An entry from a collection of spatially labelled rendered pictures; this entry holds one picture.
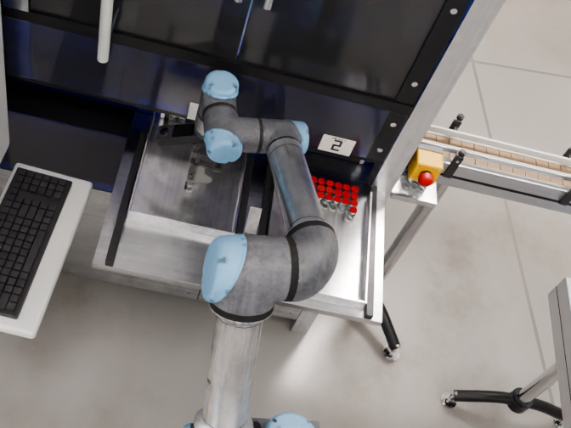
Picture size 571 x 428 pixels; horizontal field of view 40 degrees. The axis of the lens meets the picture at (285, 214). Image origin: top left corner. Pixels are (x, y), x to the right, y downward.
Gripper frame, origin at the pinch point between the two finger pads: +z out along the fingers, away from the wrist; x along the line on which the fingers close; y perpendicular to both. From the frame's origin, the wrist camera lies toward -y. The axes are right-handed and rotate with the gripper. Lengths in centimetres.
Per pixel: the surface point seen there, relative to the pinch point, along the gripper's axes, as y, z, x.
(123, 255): -10.9, 5.4, -22.6
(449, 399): 108, 90, -3
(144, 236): -7.2, 5.4, -16.3
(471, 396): 113, 84, -3
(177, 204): -1.4, 5.2, -5.2
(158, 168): -7.9, 5.3, 4.4
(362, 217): 46.5, 5.1, 3.3
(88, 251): -25, 68, 13
